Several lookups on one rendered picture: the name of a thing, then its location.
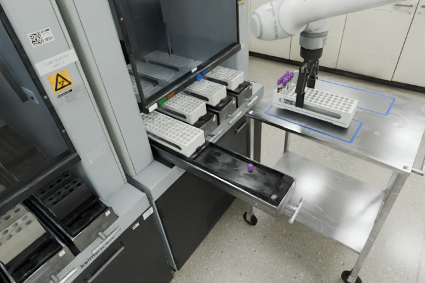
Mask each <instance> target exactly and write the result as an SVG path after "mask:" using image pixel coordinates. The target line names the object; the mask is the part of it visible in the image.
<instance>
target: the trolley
mask: <svg viewBox="0 0 425 283"><path fill-rule="evenodd" d="M316 76H318V79H316V83H315V88H314V89H316V90H320V91H324V92H328V93H333V94H336V95H341V96H344V97H348V98H351V99H356V100H358V104H357V108H356V111H355V115H354V117H353V119H352V120H351V122H350V124H349V126H348V128H345V127H343V126H339V125H336V124H333V123H331V122H328V121H324V120H322V119H318V118H315V117H311V116H307V115H305V114H301V113H298V112H294V111H291V110H288V109H284V108H283V109H282V108H279V107H276V106H273V105H272V103H273V91H274V90H275V89H276V88H277V85H276V86H274V87H273V88H272V89H271V90H270V91H269V92H268V93H267V94H266V95H265V96H264V97H262V98H261V99H260V100H259V101H258V102H256V103H255V104H254V105H253V106H252V107H251V108H250V109H249V110H248V111H247V112H246V113H245V116H246V125H247V157H248V158H250V159H252V160H253V159H254V119H255V120H257V121H260V122H262V123H266V124H268V125H271V126H274V127H276V128H279V129H282V130H284V131H285V144H284V151H283V155H282V156H281V158H280V159H279V160H278V161H277V163H276V164H275V165H274V166H273V169H276V170H277V171H280V172H282V173H285V174H287V175H289V176H291V177H294V178H297V180H296V184H295V192H294V194H293V195H292V197H291V199H290V200H289V202H288V203H289V204H291V205H293V206H294V207H296V206H297V205H298V203H299V201H300V199H301V198H305V202H304V204H303V205H302V208H301V209H300V211H299V213H298V214H297V216H296V218H295V220H297V221H299V222H300V223H302V224H304V225H306V226H307V227H310V228H311V229H313V230H315V231H317V232H319V233H321V234H322V235H324V236H326V237H328V238H330V239H332V240H334V241H335V242H337V243H339V244H341V245H342V246H344V247H346V248H348V249H350V250H352V251H354V252H355V253H357V254H359V257H358V259H357V261H356V263H355V265H354V267H353V269H352V270H351V271H348V270H344V271H343V272H342V274H341V277H342V280H343V281H344V282H345V283H362V280H361V279H360V277H359V276H358V273H359V271H360V269H361V267H362V265H363V263H364V261H365V259H366V257H367V255H368V254H369V252H370V250H371V248H372V246H373V244H374V242H375V240H376V238H377V236H378V234H379V232H380V230H381V228H382V226H383V224H384V223H385V220H386V218H387V216H388V214H389V213H390V210H391V208H392V206H393V205H394V203H395V201H396V199H397V197H398V195H399V193H400V191H401V189H402V187H403V185H404V183H405V181H406V179H407V178H408V177H409V176H410V174H411V173H412V172H413V173H415V174H418V175H420V176H423V175H424V173H425V156H424V160H423V162H422V166H421V170H419V169H416V168H413V165H414V162H415V159H416V156H417V153H418V150H419V147H420V144H421V140H422V137H423V134H424V131H425V101H422V100H417V99H413V98H410V97H404V96H401V95H397V94H394V93H389V92H384V91H380V90H376V89H373V88H368V87H363V86H360V85H355V84H352V83H347V82H344V81H339V80H334V79H331V78H327V77H323V76H319V75H316ZM291 133H292V134H294V135H297V136H301V137H302V138H306V139H308V140H311V141H313V142H316V143H319V144H322V145H324V146H327V147H329V148H332V149H335V150H337V151H340V152H343V153H345V154H348V155H351V156H353V157H357V158H359V159H362V160H365V161H367V162H370V163H372V164H375V165H377V166H380V167H384V168H385V169H389V170H391V171H393V174H392V175H391V178H390V180H389V182H388V184H387V187H386V189H385V190H382V189H380V188H377V187H375V186H373V185H370V184H368V183H365V182H363V181H361V180H358V179H356V178H353V177H351V176H348V175H346V174H344V173H341V172H339V171H336V170H334V169H331V168H329V167H326V166H324V165H322V164H319V163H317V162H314V161H312V160H310V159H307V158H305V157H302V156H300V155H297V154H295V153H293V152H290V151H289V144H290V134H291ZM243 218H244V220H245V221H246V223H248V224H250V225H252V226H255V225H256V224H257V218H256V216H255V215H254V211H253V206H252V205H250V204H247V212H245V213H244V214H243Z"/></svg>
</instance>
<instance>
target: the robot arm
mask: <svg viewBox="0 0 425 283"><path fill-rule="evenodd" d="M401 1H406V0H273V1H271V2H270V3H266V4H263V5H262V6H260V7H258V8H257V9H256V10H255V11H254V12H253V14H252V16H251V18H250V29H251V31H252V33H253V35H254V36H255V37H256V38H257V39H260V40H266V41H271V40H277V39H279V40H280V39H285V38H288V37H291V36H294V35H296V34H298V33H299V34H300V37H299V45H300V57H302V58H303V59H304V61H303V63H302V66H300V67H299V75H298V79H297V84H296V88H295V93H296V94H297V96H296V101H295V106H296V107H299V108H301V109H303V107H304V99H305V91H304V90H305V86H306V84H307V87H308V88H313V89H314V88H315V83H316V79H318V76H316V75H318V69H319V58H320V57H321V56H322V54H323V47H324V46H325V45H326V41H327V37H328V32H329V27H330V23H331V21H332V19H333V17H334V16H340V15H344V14H348V13H353V12H356V11H362V10H365V9H370V8H375V7H379V6H384V5H387V4H393V3H398V2H401ZM307 72H308V73H307Z"/></svg>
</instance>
